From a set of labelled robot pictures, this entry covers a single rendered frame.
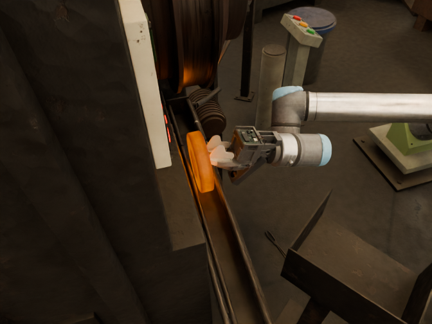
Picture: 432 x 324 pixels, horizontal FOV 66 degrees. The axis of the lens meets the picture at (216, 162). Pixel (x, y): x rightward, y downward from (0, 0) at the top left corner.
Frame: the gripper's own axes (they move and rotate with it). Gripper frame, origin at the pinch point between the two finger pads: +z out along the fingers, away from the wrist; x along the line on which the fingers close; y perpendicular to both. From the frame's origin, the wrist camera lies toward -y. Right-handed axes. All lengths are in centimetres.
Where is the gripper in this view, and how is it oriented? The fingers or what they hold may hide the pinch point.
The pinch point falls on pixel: (199, 156)
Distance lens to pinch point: 81.6
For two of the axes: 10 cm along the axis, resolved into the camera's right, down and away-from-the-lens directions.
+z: -9.3, 0.1, -3.7
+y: 2.5, -7.1, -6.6
